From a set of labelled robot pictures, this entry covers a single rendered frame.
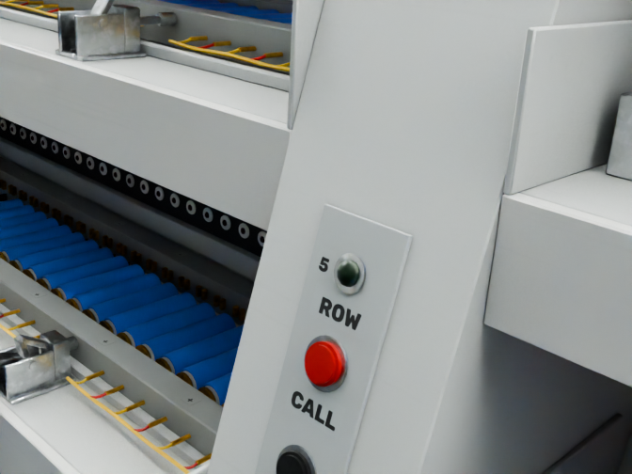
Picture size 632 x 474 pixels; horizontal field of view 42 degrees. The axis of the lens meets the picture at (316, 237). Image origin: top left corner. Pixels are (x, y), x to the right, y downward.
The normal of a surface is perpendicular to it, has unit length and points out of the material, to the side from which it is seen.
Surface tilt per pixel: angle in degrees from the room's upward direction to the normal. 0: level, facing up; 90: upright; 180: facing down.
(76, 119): 106
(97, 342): 16
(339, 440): 90
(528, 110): 90
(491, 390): 90
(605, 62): 90
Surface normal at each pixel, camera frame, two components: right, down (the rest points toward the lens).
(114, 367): -0.70, 0.22
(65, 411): 0.06, -0.93
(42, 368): 0.71, 0.29
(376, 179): -0.66, -0.04
